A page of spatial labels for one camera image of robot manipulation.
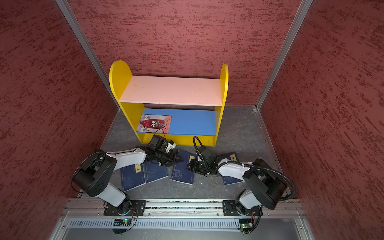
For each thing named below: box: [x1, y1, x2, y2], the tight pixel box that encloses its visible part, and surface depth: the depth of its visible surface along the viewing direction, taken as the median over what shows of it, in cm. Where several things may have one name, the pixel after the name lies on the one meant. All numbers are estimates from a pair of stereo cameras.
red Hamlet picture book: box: [136, 114, 172, 134], surface depth 93 cm
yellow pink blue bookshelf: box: [109, 60, 229, 147], surface depth 77 cm
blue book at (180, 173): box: [170, 149, 197, 185], surface depth 85 cm
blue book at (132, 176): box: [120, 163, 146, 192], surface depth 85 cm
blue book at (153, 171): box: [142, 159, 169, 184], surface depth 87 cm
